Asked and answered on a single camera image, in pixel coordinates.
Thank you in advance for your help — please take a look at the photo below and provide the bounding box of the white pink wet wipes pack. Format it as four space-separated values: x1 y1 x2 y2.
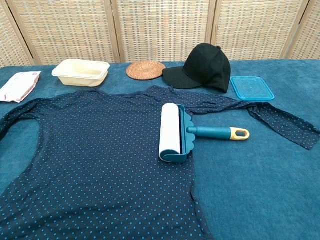
0 71 42 104

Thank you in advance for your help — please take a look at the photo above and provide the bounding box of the woven wicker screen panel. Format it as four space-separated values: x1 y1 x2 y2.
0 0 35 69
111 0 217 64
211 0 311 62
281 0 320 61
6 0 122 66

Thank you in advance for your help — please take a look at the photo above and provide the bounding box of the black baseball cap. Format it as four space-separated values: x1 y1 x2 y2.
162 42 232 94

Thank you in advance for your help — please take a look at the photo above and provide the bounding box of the navy polka dot shirt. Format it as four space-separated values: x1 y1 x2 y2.
0 85 320 240

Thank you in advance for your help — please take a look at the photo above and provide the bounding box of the blue plastic container lid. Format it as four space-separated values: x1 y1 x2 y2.
230 76 276 102

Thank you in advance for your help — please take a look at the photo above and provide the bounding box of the round woven rattan coaster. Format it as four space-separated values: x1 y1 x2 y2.
125 60 167 81

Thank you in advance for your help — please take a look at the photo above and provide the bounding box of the teal white lint roller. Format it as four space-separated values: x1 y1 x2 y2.
158 102 251 164

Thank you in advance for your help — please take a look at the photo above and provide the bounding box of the cream plastic food container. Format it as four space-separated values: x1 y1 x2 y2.
51 58 111 88

